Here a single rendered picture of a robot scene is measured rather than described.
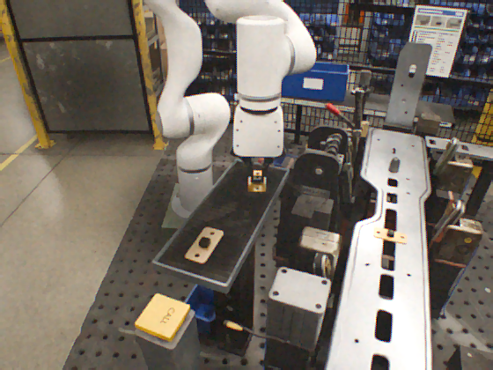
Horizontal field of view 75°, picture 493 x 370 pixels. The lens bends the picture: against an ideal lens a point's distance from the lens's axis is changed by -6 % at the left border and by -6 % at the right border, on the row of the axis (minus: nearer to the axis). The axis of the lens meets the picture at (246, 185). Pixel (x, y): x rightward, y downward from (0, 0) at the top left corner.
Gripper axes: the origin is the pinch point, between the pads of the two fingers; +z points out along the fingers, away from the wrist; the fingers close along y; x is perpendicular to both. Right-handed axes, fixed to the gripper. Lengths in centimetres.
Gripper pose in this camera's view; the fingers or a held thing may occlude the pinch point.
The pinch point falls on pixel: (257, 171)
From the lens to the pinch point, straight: 75.9
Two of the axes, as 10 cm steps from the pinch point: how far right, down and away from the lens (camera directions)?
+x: 0.5, -5.6, 8.2
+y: 10.0, 0.3, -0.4
